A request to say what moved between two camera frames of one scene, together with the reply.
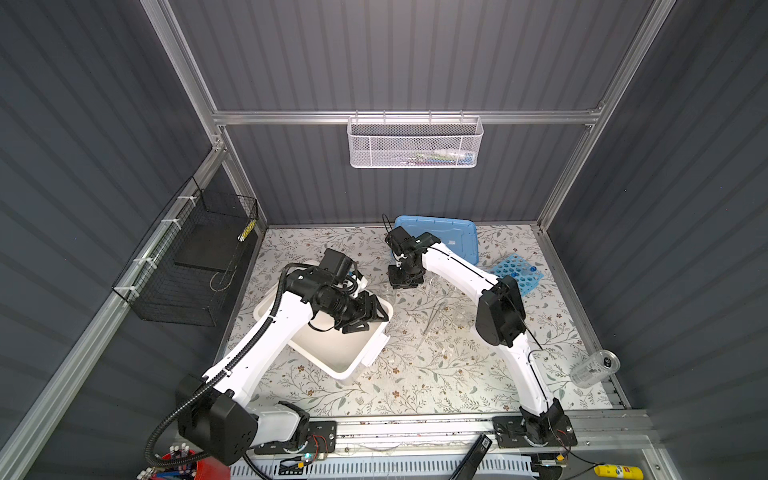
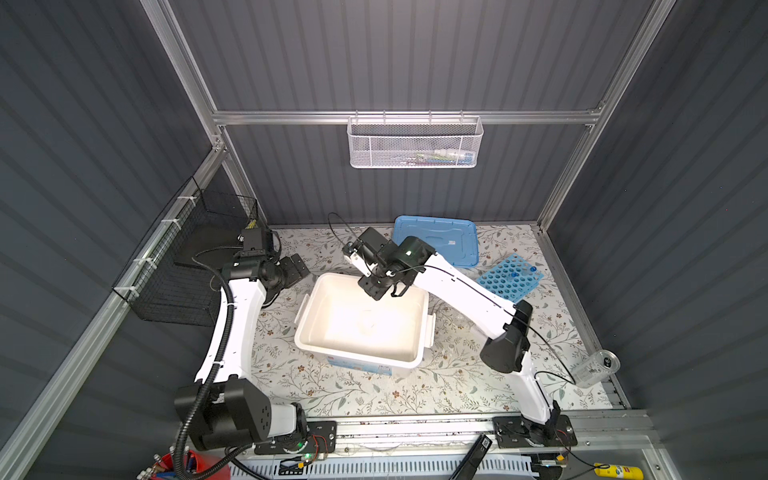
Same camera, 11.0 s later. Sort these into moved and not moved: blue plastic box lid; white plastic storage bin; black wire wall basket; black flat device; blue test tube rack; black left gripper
Moved: black left gripper; white plastic storage bin
Not moved: black wire wall basket; black flat device; blue test tube rack; blue plastic box lid
